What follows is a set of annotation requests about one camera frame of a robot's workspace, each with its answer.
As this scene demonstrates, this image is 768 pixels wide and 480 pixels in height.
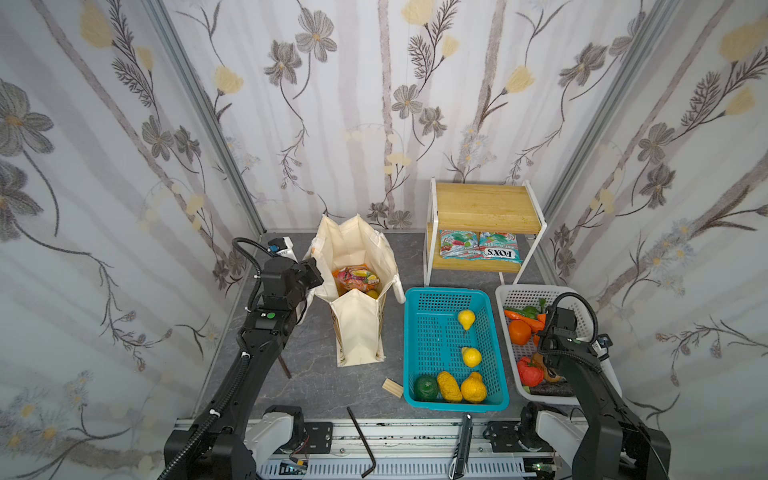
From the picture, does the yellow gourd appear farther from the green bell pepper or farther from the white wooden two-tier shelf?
the white wooden two-tier shelf

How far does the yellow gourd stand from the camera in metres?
0.78

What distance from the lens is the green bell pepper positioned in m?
0.78

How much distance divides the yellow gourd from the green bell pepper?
75 mm
